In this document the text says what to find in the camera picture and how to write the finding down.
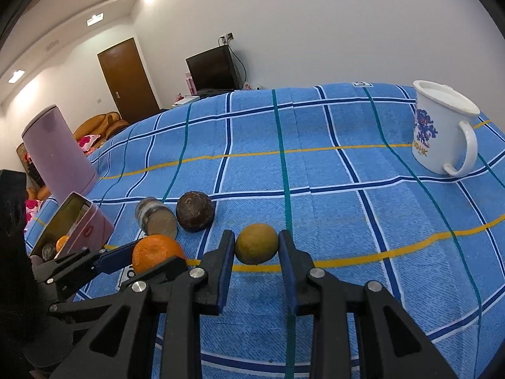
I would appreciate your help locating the dark brown round fruit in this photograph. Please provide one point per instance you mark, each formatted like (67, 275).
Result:
(195, 211)

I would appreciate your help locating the pink kettle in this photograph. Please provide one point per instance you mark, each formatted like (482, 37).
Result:
(55, 154)

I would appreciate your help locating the black television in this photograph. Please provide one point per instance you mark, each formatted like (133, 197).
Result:
(209, 69)

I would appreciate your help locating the blue plaid tablecloth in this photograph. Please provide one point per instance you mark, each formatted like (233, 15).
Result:
(335, 213)

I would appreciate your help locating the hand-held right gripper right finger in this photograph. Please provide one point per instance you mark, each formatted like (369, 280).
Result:
(287, 272)

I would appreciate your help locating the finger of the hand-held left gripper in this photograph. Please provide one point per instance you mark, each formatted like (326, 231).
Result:
(114, 258)
(165, 270)

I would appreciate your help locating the ceiling light panel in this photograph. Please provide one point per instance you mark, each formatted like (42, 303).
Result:
(94, 18)
(16, 75)

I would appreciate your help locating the brown wooden door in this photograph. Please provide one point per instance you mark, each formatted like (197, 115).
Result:
(126, 83)

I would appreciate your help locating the white television stand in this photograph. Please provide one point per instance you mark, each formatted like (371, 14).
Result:
(185, 101)

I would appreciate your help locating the wall socket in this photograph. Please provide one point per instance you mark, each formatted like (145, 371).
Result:
(228, 37)

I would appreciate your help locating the yellow green citrus fruit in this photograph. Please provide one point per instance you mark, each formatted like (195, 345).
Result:
(256, 243)

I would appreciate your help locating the brown sofa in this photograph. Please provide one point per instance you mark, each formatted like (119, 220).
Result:
(102, 120)

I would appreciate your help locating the white printed mug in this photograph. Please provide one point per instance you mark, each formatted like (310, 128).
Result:
(434, 134)

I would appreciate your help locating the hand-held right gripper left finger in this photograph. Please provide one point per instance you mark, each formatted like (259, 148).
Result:
(225, 268)

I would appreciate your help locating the large orange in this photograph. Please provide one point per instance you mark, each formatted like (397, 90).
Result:
(156, 250)

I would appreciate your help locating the pink and gold tin box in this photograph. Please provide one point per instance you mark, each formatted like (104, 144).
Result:
(90, 231)

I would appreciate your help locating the small orange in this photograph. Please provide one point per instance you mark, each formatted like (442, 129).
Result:
(62, 243)

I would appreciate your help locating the pink floral cushion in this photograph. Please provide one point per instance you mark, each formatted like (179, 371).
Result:
(86, 142)

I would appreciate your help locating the ceiling air vent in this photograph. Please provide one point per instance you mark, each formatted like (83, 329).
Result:
(52, 43)

